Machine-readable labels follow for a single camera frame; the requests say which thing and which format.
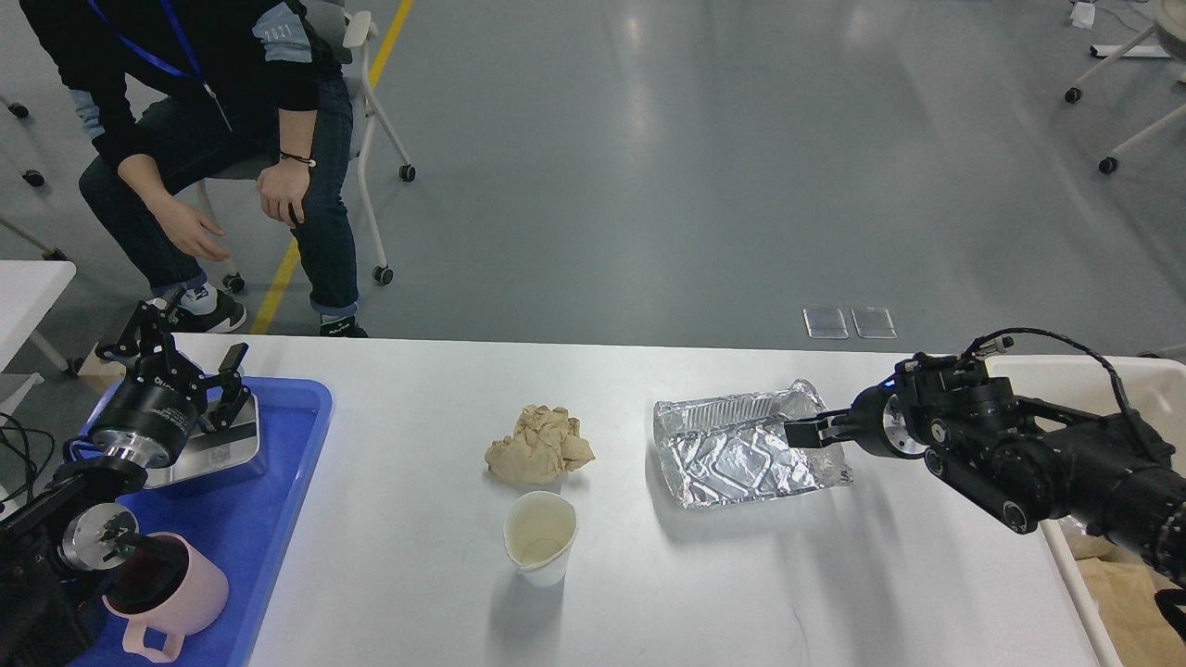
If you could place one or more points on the white plastic bin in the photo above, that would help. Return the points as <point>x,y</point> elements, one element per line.
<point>1156,388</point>

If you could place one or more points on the wooden block with hole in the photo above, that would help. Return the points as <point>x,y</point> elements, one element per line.
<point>100,374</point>

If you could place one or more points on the seated person in black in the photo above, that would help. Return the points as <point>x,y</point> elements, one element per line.
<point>170,92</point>

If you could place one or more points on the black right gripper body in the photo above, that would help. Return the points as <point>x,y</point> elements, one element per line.
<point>881,428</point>

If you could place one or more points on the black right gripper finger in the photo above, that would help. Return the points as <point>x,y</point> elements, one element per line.
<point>820,431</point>

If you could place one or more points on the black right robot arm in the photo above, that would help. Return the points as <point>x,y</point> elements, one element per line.
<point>1022,459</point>

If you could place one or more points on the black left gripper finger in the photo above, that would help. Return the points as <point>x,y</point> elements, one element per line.
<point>221,397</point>
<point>145,346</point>

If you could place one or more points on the blue plastic tray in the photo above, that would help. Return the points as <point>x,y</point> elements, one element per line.
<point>244,526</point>

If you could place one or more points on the small white side table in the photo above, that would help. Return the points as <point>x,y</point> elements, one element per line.
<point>28,290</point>

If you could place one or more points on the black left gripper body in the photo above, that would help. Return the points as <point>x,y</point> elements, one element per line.
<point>146,423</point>

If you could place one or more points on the person's right hand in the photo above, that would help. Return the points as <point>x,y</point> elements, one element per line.
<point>188,229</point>

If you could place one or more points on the aluminium foil tray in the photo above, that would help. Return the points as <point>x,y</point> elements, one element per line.
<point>734,449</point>

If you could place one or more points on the square stainless steel tray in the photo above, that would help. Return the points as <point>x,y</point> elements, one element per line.
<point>216,459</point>

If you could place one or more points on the person's left hand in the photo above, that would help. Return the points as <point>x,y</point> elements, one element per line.
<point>282,188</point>

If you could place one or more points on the pink mug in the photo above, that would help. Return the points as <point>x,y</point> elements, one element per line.
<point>165,592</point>

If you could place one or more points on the clear floor plate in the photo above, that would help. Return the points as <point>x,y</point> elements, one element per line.
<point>825,323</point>
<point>874,323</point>

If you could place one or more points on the white rolling chair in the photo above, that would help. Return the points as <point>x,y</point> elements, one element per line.
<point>350,34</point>

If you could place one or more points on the crumpled brown paper ball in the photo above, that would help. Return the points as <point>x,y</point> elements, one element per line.
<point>545,444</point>

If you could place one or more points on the clear floor plate right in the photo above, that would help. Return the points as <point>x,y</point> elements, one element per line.
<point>874,323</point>

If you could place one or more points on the brown paper in bin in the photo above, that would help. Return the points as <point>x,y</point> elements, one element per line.
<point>1144,622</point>

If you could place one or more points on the crumpled clear plastic in bin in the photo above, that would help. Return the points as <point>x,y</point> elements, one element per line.
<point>1082,545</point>

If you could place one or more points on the clear floor plate left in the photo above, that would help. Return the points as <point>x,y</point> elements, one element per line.
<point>825,323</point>

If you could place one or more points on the white paper cup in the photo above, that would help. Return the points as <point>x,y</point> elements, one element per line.
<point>539,533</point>

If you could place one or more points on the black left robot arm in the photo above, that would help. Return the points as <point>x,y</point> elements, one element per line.
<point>60,549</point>

